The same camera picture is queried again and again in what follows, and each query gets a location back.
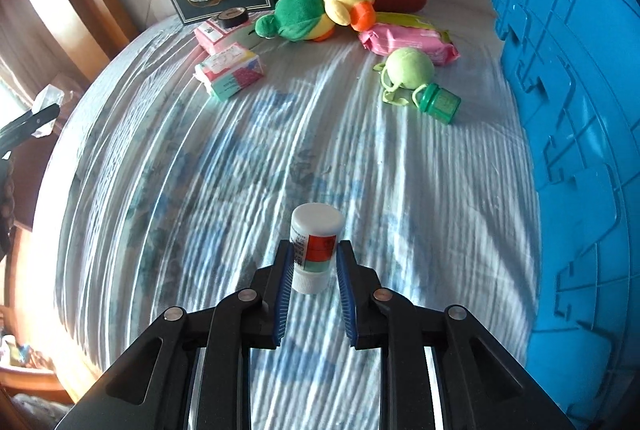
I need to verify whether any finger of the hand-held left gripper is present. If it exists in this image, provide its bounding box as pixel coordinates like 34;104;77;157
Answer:
0;104;61;151

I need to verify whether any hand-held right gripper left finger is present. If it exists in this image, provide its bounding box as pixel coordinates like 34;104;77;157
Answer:
55;240;296;430

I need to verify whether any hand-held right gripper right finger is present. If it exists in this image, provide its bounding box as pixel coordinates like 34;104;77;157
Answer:
336;240;576;430

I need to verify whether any small white bottle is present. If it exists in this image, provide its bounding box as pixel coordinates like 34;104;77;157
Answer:
290;203;344;295

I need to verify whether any pink wet wipes packet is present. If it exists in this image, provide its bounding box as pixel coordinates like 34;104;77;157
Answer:
357;23;461;66

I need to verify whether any green and yellow duck plush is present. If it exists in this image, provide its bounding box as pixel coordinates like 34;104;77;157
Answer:
255;0;378;42

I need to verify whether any blue plastic storage crate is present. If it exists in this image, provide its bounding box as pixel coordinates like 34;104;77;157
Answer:
491;0;640;421

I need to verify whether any light blue striped bedsheet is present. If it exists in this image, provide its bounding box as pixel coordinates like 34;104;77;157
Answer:
32;0;546;430

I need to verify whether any white pink green box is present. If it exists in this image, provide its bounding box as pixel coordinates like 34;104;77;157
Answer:
194;46;267;101

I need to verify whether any green bottle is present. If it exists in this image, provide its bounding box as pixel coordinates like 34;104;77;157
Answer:
412;83;462;125

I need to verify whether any black tape roll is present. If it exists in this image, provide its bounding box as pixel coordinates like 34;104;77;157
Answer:
216;8;251;30

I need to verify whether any light green ball pouch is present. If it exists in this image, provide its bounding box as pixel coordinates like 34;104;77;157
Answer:
374;48;436;106

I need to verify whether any yellow-green packet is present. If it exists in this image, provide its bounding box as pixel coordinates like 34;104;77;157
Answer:
375;12;441;32

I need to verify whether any wooden bed frame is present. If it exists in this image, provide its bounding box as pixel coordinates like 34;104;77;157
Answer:
0;0;141;91

